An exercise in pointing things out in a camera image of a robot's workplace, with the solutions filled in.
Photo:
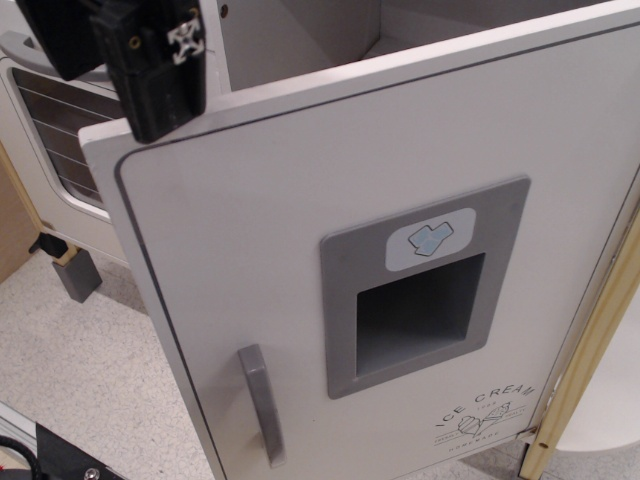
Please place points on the left wooden frame post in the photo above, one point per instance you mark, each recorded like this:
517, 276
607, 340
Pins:
28, 205

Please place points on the white toy fridge door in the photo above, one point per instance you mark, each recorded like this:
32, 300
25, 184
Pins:
221, 223

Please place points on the black base plate with screw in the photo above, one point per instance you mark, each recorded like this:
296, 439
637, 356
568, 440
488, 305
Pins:
60, 459

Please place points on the white toy kitchen cabinet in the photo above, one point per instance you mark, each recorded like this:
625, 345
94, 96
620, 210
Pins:
252, 46

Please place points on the grey fridge door handle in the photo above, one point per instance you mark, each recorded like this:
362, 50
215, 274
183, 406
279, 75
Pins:
259, 385

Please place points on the white oven door with window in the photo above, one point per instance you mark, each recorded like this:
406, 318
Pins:
40, 120

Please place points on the black clamp bracket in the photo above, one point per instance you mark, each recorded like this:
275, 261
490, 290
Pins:
50, 244

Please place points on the aluminium rail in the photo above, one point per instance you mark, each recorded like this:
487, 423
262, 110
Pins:
18, 427

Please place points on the white round object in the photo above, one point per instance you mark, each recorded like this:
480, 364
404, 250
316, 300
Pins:
607, 416

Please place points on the grey oven door handle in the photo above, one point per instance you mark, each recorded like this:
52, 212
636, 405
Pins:
20, 48

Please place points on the grey kitchen leg block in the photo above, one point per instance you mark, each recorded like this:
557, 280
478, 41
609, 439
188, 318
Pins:
79, 276

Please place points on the grey ice dispenser panel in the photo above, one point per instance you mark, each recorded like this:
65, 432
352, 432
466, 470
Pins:
418, 288

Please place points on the light wooden frame post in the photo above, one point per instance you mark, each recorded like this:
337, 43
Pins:
613, 300

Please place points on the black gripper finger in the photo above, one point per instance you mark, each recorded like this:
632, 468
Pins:
155, 55
65, 33

